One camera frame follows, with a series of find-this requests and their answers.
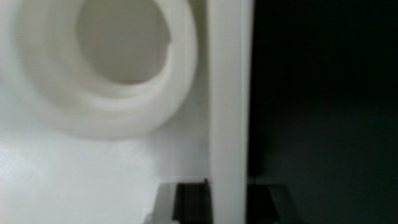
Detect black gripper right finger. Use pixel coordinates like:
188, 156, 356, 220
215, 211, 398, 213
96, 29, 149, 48
247, 184, 304, 224

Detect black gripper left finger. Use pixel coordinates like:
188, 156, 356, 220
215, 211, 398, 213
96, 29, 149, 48
142, 180, 213, 224

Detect white square tabletop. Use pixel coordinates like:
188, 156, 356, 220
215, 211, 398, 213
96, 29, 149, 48
0, 0, 254, 224

